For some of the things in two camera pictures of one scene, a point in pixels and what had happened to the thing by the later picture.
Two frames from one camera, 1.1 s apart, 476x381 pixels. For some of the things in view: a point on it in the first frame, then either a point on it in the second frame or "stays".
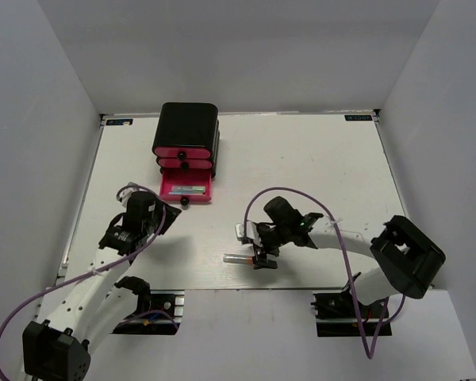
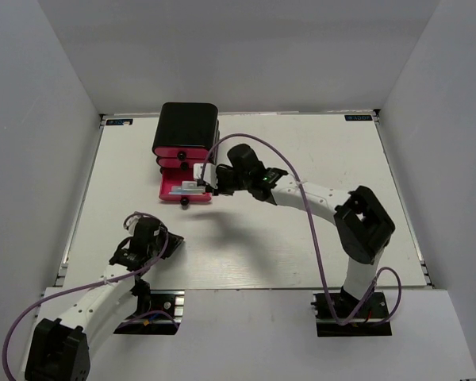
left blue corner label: [121, 121] stays
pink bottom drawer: [186, 185] stays
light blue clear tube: [186, 193] stays
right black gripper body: [273, 238] -> [229, 181]
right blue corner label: [358, 117] stays
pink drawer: [184, 163] stays
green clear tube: [188, 188] stays
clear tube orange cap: [239, 258] -> [190, 185]
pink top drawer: [181, 152] stays
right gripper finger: [263, 263] -> [209, 188]
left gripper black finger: [170, 214] -> [173, 242]
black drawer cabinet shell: [185, 125] stays
